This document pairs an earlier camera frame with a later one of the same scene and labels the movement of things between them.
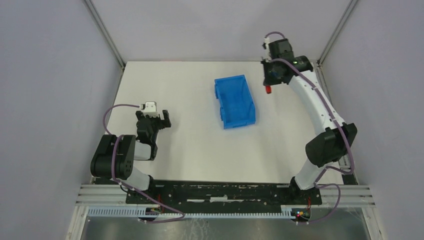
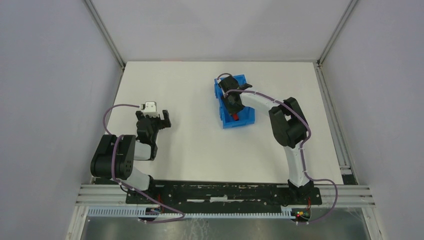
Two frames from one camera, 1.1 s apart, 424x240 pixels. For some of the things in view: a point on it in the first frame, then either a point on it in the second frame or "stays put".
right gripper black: (273, 76) to (232, 102)
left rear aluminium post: (99, 22) stays put
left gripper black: (155, 120) stays put
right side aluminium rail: (345, 162) stays put
